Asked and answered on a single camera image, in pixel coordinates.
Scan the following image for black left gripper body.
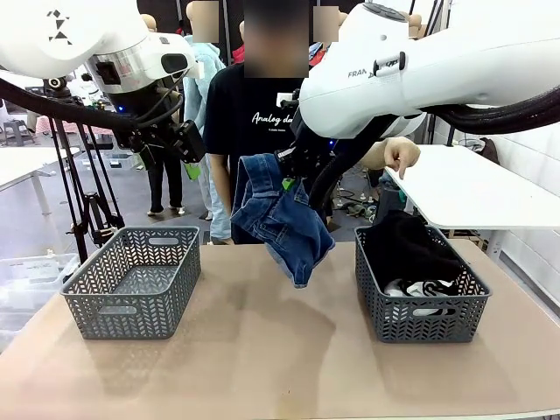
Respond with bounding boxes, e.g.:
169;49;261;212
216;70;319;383
107;85;183;145

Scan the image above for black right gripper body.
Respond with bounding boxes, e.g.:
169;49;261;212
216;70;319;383
275;117;347;179

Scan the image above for blue denim shorts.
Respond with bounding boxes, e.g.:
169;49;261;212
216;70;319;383
230;152;337;289

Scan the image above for white garment with black stripes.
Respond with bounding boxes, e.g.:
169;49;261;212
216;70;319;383
383;278;459;317

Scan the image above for person's left forearm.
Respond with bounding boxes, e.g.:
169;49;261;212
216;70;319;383
358;139;390;171

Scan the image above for person's left hand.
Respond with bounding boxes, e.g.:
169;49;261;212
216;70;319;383
383;136;422;179

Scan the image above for mannequin in cream shirt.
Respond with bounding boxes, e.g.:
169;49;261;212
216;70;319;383
139;12;185;216

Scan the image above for person in black T-shirt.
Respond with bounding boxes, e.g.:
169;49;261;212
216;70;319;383
203;0;395;245

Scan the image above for mannequin in light blue fleece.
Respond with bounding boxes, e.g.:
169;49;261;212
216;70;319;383
181;0;240;244

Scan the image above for dark gray stool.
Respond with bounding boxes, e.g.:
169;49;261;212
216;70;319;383
376;174;402;225

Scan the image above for red patterned tablecloth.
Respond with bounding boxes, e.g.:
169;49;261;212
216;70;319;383
34;115;88;135

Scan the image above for small white desk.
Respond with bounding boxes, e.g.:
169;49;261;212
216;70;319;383
0;146;82;215

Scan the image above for gray woven plastic basket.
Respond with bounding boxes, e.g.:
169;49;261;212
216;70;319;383
353;225;492;344
59;226;202;341

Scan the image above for large white table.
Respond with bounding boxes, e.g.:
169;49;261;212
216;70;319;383
384;143;560;231

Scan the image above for clear lidded storage box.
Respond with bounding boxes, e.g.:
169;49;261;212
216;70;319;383
0;252;81;333

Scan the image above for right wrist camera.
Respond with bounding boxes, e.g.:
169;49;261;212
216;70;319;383
276;91;303;110

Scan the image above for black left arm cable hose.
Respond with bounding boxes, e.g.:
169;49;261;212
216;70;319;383
0;78;185;132

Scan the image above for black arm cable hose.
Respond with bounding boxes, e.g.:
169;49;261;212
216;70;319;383
308;85;560;212
0;78;185;132

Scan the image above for black camera tripod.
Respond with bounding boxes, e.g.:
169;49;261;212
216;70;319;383
41;76;126;263

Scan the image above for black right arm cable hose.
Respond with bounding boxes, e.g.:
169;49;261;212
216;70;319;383
308;85;560;212

